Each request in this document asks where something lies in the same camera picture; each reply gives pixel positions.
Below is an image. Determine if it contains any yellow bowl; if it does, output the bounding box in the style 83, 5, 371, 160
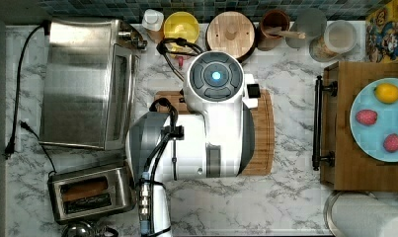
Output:
164, 12, 199, 43

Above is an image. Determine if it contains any wooden tray with black handle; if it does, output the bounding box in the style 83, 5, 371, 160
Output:
312, 61, 398, 193

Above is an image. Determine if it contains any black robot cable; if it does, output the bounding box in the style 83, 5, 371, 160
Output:
155, 37, 204, 83

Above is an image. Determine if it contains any red strawberry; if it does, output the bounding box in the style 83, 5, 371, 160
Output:
383, 133, 398, 152
356, 110, 377, 125

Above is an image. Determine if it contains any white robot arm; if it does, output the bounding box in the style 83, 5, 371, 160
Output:
125, 50, 259, 237

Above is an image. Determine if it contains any upper red strawberry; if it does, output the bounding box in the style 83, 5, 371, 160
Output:
356, 110, 377, 125

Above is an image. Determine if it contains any white capped bottle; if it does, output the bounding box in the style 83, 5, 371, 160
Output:
142, 9, 164, 43

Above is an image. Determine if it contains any stainless steel toaster oven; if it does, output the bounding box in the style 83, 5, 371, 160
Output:
40, 18, 147, 150

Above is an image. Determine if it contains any metal kettle top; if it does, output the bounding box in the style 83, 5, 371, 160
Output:
61, 221, 119, 237

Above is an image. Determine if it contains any stainless steel two-slot toaster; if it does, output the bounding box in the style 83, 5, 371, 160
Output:
47, 162, 136, 224

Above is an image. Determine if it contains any colourful cereal box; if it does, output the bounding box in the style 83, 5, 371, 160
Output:
365, 0, 398, 63

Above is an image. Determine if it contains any black power cord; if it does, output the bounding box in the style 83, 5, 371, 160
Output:
2, 23, 58, 175

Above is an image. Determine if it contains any yellow lemon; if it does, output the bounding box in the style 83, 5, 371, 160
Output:
374, 83, 398, 104

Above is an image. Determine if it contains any grey glass jar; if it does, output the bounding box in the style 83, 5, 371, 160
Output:
285, 8, 327, 48

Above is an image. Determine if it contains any wooden spoon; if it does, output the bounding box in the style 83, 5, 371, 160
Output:
266, 27, 306, 40

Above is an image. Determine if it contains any toast slice in toaster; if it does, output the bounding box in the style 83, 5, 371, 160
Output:
62, 181, 108, 201

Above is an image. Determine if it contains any bamboo cutting board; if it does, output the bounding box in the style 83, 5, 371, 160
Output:
155, 91, 275, 180

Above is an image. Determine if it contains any brown wooden utensil cup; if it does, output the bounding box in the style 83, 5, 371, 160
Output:
257, 9, 289, 51

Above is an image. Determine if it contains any round wooden lid jar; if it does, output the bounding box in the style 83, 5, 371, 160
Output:
205, 11, 256, 62

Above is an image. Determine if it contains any clear plastic lidded container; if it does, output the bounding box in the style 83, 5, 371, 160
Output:
309, 20, 358, 62

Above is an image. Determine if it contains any lower red strawberry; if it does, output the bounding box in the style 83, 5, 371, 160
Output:
383, 133, 398, 152

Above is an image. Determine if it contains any light blue plate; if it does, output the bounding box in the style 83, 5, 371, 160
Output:
349, 78, 398, 162

